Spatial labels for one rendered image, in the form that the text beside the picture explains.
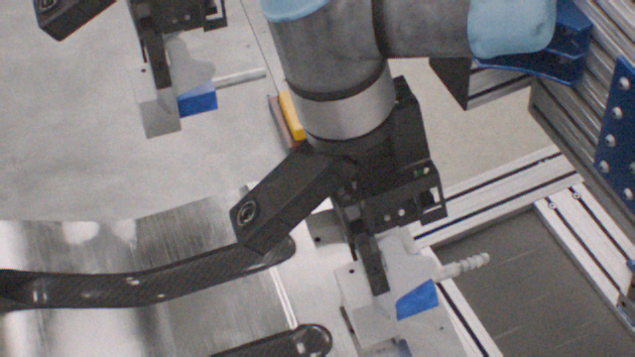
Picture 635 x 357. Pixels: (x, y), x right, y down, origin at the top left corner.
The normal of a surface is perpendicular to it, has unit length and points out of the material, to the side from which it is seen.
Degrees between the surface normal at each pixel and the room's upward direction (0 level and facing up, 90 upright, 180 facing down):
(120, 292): 23
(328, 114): 87
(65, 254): 28
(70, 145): 0
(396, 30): 76
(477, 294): 0
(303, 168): 40
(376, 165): 82
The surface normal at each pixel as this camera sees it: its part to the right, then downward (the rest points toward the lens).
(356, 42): -0.18, 0.78
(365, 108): 0.47, 0.56
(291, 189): -0.66, -0.42
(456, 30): -0.22, 0.63
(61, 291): 0.42, -0.62
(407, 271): 0.25, 0.51
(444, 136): -0.04, -0.63
